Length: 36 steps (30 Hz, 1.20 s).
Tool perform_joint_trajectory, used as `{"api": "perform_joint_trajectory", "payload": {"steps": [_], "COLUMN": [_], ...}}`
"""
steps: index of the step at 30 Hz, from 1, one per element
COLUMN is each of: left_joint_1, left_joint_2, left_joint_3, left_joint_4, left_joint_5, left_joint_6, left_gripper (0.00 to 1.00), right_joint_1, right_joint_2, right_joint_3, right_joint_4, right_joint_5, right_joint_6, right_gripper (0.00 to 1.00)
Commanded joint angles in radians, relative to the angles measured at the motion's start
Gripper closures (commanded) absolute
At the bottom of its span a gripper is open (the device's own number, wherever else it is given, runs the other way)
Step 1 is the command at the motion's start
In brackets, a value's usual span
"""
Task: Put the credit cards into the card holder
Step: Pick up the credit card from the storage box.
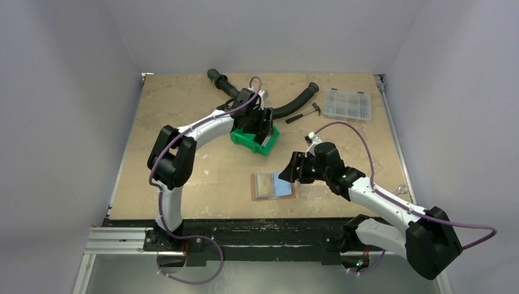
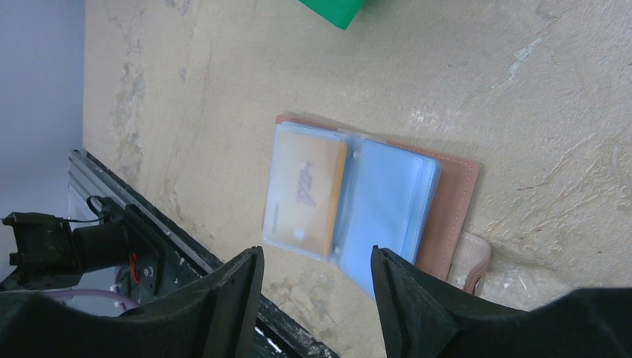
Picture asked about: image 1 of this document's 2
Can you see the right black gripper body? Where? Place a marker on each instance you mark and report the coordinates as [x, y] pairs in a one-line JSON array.
[[302, 167]]

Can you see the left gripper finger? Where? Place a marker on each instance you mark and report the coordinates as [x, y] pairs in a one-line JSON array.
[[259, 138], [268, 128]]

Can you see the white card in bin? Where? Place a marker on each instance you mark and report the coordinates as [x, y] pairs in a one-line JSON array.
[[266, 140]]

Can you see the silver wrench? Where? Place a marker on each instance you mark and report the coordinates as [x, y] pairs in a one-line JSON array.
[[401, 189]]

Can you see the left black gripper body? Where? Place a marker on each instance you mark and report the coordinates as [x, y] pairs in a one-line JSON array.
[[254, 122]]

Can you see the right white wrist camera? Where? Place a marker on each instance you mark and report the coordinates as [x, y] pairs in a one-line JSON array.
[[312, 141]]

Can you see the small black-handled hammer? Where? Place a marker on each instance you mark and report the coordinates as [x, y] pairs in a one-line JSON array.
[[316, 108]]

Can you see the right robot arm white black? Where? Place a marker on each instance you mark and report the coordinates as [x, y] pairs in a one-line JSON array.
[[421, 236]]

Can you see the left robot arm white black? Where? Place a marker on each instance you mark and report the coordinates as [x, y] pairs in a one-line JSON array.
[[172, 157]]

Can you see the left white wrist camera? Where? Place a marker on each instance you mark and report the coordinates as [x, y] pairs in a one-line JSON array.
[[263, 96]]

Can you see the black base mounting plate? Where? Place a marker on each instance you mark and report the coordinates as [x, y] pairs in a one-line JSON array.
[[322, 240]]

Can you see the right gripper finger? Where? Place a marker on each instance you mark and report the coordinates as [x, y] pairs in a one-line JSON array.
[[291, 173], [303, 173]]

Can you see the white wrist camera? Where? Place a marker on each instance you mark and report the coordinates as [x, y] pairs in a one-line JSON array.
[[312, 141], [263, 96]]

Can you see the clear plastic organizer box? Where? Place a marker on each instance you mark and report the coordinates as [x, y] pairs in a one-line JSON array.
[[355, 106]]

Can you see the green plastic bin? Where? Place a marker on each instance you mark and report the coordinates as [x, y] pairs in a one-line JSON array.
[[246, 140]]

